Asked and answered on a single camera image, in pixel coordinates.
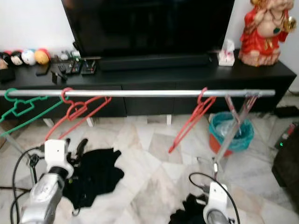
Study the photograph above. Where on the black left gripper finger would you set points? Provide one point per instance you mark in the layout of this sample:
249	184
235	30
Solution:
68	143
82	148

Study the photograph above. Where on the black printed t-shirt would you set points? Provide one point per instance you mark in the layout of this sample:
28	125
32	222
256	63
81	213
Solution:
98	177

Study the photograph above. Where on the red plastic hanger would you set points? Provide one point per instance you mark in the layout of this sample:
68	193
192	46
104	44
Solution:
191	125
84	115

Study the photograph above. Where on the navy knit garment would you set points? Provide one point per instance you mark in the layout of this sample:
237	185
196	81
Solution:
187	212

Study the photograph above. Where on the green plastic hanger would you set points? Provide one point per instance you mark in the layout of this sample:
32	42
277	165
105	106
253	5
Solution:
28	117

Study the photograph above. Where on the silver clothes rack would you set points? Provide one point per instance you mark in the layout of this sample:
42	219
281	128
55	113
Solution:
149	93

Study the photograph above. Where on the white round plush toy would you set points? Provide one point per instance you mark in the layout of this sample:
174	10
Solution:
29	57

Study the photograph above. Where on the black round plush toy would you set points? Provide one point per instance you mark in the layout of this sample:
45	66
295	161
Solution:
17	58

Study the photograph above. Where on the black tv cabinet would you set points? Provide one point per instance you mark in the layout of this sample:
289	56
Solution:
168	79

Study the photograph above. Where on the black soundbar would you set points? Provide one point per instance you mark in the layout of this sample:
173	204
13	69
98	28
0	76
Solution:
154	62

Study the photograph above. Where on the black television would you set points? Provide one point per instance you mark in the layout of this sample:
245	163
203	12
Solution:
147	25

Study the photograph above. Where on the red bin with teal bag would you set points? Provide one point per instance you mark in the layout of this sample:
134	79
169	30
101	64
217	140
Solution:
231	133

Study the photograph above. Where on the white tissue box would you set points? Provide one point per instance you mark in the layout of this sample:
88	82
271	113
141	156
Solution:
226	56

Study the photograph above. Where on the dark brown sofa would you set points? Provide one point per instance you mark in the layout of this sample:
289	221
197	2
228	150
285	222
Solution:
287	177

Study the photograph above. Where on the red robed figurine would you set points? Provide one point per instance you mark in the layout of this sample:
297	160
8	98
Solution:
264	35

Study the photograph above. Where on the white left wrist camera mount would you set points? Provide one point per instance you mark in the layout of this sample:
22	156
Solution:
55	153

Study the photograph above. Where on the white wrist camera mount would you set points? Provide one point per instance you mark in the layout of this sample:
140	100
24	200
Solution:
216	198
55	153

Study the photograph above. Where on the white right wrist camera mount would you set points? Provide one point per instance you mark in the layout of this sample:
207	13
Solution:
216	198

